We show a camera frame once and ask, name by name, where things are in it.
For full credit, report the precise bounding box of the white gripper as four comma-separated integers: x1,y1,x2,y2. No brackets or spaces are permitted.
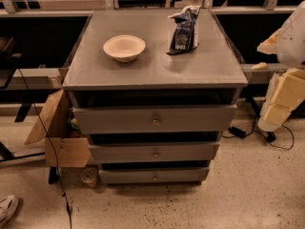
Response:
258,69,305,132

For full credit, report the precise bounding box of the grey bottom drawer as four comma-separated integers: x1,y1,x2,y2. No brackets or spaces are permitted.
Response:
99,168,209,184

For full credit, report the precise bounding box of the grey drawer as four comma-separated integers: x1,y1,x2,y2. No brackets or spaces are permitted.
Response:
73,105,236,135
99,168,209,184
90,142,219,163

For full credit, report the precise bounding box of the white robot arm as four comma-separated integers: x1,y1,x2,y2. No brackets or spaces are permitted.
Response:
257,2,305,132

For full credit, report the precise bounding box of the grey top drawer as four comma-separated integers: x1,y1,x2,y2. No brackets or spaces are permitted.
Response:
73,105,236,135

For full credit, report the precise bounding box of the grey middle drawer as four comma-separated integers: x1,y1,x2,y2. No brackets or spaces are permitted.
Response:
90,142,219,163

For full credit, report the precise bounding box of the grey drawer cabinet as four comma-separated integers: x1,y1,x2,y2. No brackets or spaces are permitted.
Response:
63,10,247,171

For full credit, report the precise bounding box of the open cardboard box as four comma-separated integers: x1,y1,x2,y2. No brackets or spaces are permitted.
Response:
25,90,91,168

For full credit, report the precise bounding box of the yellow sponge piece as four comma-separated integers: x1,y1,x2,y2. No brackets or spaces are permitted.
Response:
251,62,267,70

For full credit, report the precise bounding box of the black power adapter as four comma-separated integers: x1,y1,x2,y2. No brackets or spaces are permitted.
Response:
229,127,246,138

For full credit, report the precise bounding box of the blue white snack bag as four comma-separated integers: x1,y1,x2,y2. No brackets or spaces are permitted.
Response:
168,5,200,55

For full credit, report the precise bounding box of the clear plastic cup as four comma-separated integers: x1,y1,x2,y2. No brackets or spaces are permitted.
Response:
81,167,97,188

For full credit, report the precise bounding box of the white sneaker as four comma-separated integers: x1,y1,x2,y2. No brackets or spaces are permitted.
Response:
0,195,18,227

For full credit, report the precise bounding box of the black floor cable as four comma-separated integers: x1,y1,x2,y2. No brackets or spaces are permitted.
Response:
221,114,295,151

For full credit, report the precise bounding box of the black cable on left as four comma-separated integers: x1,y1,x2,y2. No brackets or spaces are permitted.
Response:
15,68,73,229

